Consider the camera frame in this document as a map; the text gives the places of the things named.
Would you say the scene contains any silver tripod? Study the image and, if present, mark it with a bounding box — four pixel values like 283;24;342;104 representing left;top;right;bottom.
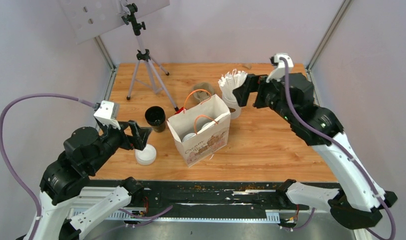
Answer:
120;0;179;111

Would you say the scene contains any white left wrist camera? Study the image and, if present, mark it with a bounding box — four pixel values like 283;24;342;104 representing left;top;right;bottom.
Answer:
94;100;120;126

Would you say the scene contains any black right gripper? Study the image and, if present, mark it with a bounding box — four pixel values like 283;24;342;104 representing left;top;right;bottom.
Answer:
232;71;295;124

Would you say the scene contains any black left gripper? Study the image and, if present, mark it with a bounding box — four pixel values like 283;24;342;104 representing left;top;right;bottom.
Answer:
88;117;154;172

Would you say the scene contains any brown pulp cup carrier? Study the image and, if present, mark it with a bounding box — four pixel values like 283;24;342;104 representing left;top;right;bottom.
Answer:
191;82;215;103

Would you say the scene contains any red white block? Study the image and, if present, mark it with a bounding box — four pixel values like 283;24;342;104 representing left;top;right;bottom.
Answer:
175;107;184;115

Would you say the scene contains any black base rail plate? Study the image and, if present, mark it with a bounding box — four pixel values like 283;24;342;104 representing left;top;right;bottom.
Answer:
127;180;309;219

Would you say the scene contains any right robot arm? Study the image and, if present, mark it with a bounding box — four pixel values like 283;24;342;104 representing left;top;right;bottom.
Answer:
233;73;397;230

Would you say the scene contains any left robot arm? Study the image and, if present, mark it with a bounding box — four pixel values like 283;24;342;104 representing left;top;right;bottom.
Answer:
20;120;152;240

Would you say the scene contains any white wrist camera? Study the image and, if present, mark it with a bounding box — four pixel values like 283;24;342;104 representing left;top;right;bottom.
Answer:
265;53;294;83
94;100;120;126

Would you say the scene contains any white cup lid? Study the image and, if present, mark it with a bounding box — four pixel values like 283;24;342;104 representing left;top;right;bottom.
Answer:
198;121;217;133

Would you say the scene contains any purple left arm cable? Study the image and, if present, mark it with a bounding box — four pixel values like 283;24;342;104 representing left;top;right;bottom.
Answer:
0;93;174;240

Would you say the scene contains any bundle of white wrapped straws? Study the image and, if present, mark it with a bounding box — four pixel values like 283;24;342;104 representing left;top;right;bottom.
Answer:
218;69;248;102

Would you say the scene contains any dark cup of coffee beans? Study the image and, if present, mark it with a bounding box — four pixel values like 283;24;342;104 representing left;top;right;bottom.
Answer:
145;106;166;133

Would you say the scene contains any grey perforated board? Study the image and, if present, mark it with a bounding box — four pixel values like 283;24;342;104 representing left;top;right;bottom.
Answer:
58;0;170;44

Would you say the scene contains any paper bag with orange handles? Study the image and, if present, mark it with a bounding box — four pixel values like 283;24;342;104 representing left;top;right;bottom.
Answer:
167;94;231;167

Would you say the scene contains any lidded coffee cup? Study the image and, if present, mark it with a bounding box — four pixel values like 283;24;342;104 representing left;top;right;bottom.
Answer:
182;132;197;143

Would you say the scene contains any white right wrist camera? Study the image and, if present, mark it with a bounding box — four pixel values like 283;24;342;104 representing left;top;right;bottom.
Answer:
265;53;294;83

